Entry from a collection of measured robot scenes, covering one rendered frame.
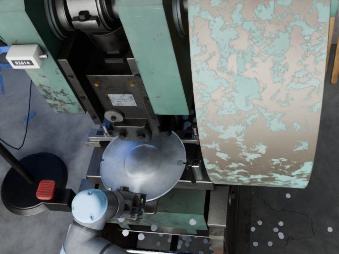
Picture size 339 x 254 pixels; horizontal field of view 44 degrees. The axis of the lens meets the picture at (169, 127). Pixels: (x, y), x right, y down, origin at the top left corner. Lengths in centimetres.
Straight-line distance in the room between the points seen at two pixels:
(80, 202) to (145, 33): 40
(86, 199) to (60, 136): 162
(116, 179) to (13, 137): 144
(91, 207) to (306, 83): 57
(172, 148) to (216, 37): 84
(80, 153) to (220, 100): 190
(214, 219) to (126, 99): 51
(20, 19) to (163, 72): 33
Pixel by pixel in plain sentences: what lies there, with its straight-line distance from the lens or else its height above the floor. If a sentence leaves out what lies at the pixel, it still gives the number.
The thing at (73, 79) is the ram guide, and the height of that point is 120.
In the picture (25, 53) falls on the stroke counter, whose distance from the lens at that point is 101.
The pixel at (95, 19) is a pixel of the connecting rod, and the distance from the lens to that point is 96.
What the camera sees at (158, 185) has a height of 79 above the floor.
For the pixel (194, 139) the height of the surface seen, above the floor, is 76.
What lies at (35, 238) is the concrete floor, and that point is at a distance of 234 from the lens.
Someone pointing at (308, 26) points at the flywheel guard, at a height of 156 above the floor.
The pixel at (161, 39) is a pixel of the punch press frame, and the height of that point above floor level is 134.
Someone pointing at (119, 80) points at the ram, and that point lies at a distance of 112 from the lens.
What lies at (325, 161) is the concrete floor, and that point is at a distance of 226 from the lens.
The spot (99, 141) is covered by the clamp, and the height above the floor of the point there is 73.
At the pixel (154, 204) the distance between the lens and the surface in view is 132.
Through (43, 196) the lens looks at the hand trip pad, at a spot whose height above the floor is 76.
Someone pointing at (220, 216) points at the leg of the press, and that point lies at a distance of 142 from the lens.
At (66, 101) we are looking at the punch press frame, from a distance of 117.
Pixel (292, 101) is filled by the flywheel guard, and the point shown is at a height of 147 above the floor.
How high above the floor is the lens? 196
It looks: 54 degrees down
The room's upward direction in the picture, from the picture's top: 18 degrees counter-clockwise
